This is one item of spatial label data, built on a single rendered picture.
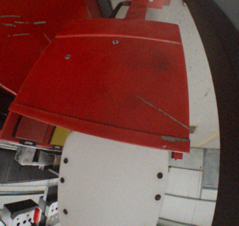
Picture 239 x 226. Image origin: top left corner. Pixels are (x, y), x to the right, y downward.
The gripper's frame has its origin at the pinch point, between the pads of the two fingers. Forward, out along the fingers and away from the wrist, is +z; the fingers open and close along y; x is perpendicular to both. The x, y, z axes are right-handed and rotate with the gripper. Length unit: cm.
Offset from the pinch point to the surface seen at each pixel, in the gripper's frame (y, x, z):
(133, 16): -0.3, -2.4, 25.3
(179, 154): 87, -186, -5
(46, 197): -37, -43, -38
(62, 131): -9.8, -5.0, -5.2
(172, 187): 269, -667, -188
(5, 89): -25.9, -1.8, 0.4
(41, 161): -34.6, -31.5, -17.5
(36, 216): -32, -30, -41
